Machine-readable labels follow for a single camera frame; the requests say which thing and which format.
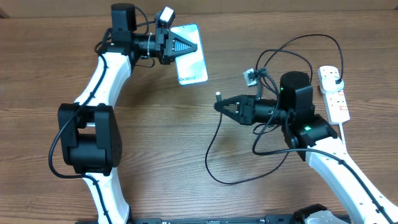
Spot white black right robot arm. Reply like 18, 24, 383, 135
214, 69, 397, 223

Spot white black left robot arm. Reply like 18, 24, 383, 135
48, 3, 198, 223

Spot white power strip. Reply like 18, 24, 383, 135
317, 65, 350, 124

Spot black USB charging cable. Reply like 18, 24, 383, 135
204, 34, 345, 185

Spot white charger plug adapter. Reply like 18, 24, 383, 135
320, 77, 345, 94

